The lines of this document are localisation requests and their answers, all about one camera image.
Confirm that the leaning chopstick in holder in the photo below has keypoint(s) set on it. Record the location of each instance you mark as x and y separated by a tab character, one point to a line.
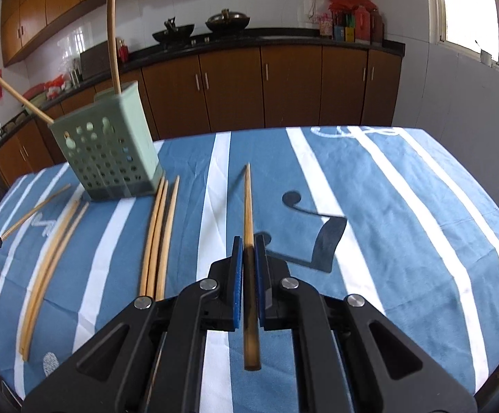
37	111

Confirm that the green perforated utensil holder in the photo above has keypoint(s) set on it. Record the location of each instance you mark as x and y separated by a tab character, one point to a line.
109	146

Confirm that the upright chopstick in holder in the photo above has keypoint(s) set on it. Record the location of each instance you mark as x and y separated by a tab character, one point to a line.
112	44

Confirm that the black wok left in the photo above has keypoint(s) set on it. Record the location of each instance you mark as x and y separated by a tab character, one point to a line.
173	34

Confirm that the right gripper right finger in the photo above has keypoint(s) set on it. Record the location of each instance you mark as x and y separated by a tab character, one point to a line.
264	285

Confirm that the black lidded wok right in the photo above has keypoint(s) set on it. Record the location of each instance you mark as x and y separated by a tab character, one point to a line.
227	22

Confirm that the dark cutting board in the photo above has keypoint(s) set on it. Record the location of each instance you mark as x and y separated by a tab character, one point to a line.
94	61

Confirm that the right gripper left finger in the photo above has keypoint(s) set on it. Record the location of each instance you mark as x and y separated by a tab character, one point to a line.
234	284

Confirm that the red bottle on counter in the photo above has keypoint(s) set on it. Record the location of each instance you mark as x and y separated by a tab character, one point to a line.
123	51

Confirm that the blue white striped tablecloth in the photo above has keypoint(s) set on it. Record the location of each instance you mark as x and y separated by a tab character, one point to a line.
384	261

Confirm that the lower wooden kitchen cabinets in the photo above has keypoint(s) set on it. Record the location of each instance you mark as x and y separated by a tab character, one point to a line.
273	86

